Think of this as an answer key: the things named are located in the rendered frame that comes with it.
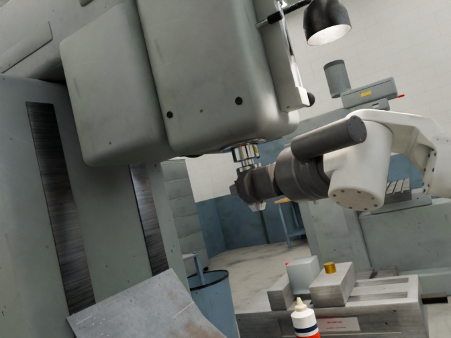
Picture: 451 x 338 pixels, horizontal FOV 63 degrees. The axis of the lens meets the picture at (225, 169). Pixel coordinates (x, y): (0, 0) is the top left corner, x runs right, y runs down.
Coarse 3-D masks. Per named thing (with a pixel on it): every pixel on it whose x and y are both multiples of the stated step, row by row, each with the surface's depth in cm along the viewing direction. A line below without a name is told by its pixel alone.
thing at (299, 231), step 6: (282, 210) 670; (294, 210) 724; (282, 216) 667; (294, 216) 724; (282, 222) 668; (288, 234) 667; (294, 234) 664; (300, 234) 655; (288, 240) 664; (300, 240) 721; (288, 246) 665
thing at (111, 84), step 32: (96, 32) 67; (128, 32) 64; (64, 64) 71; (96, 64) 67; (128, 64) 63; (96, 96) 68; (128, 96) 64; (96, 128) 68; (128, 128) 64; (160, 128) 64; (96, 160) 69; (128, 160) 74; (160, 160) 86
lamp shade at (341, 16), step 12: (324, 0) 57; (336, 0) 57; (312, 12) 58; (324, 12) 56; (336, 12) 56; (312, 24) 58; (324, 24) 56; (336, 24) 56; (348, 24) 57; (312, 36) 63; (324, 36) 63; (336, 36) 62
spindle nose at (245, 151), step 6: (246, 144) 64; (252, 144) 65; (234, 150) 65; (240, 150) 64; (246, 150) 64; (252, 150) 65; (234, 156) 65; (240, 156) 64; (246, 156) 64; (252, 156) 64; (258, 156) 66; (234, 162) 67
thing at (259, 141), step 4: (244, 140) 63; (248, 140) 63; (252, 140) 63; (256, 140) 63; (260, 140) 64; (264, 140) 65; (232, 144) 63; (236, 144) 63; (240, 144) 63; (244, 144) 64; (256, 144) 68; (220, 148) 66; (224, 148) 64; (228, 148) 64; (224, 152) 68
